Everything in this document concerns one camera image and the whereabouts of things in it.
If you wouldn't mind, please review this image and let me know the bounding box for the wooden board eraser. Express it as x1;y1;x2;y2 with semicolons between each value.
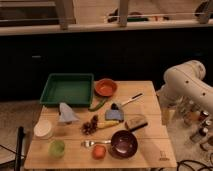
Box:
125;115;148;132

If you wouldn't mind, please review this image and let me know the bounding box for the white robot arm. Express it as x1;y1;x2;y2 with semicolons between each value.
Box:
158;60;213;114

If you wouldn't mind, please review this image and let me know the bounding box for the green plastic tray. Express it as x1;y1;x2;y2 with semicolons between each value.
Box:
40;73;94;107

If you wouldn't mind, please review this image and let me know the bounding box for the orange bowl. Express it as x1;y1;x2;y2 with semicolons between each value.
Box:
95;78;117;97

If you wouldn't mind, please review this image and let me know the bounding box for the small dark round object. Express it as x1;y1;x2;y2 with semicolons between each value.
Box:
111;103;119;110

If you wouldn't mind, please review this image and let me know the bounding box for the blue grey sponge block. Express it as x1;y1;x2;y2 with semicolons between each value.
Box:
105;110;124;121

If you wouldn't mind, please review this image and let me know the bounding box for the yellow banana toy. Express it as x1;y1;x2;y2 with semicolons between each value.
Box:
97;121;119;129

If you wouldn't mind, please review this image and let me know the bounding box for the pine cone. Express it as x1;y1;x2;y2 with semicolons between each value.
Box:
81;115;98;135

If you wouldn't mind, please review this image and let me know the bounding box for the wooden folding table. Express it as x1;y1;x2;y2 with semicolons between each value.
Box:
24;81;176;170

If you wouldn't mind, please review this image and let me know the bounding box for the grey blue cloth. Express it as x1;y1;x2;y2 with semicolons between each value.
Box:
59;103;79;123

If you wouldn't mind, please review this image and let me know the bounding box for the dark purple bowl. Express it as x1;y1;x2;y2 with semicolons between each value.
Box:
109;130;138;159

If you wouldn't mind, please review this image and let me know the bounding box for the silver fork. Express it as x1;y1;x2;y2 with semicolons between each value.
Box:
81;140;111;148

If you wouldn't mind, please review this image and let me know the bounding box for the orange tomato toy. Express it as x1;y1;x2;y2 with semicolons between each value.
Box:
92;145;106;159

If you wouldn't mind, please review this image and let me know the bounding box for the white cup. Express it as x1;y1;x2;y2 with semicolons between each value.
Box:
34;120;53;139

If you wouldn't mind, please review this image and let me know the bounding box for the green cup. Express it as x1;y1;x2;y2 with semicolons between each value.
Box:
49;140;65;158

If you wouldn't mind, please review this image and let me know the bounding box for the white handled knife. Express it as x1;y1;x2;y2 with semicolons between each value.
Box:
121;93;143;106

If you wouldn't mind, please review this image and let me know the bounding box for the black chair frame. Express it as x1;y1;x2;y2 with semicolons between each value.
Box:
0;126;25;171

